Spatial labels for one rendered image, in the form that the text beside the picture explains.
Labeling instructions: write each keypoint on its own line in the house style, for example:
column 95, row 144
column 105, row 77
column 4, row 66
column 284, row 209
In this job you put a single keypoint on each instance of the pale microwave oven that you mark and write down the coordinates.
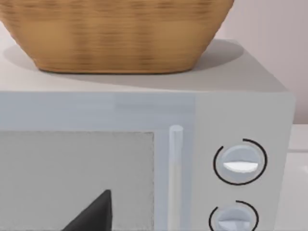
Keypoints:
column 240, row 108

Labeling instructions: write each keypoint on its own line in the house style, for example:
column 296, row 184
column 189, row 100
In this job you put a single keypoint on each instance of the woven wicker basket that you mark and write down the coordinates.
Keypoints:
column 115, row 36

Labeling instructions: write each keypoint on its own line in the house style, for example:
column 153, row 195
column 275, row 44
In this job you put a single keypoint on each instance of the pale round microwave knob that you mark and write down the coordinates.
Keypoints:
column 240, row 161
column 234, row 219

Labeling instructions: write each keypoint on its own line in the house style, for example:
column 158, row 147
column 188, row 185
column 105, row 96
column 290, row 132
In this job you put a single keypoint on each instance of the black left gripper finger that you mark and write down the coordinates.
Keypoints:
column 97, row 214

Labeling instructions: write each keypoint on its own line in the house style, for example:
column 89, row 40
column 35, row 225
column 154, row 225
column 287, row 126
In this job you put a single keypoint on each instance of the pale blue microwave door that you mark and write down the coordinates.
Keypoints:
column 96, row 113

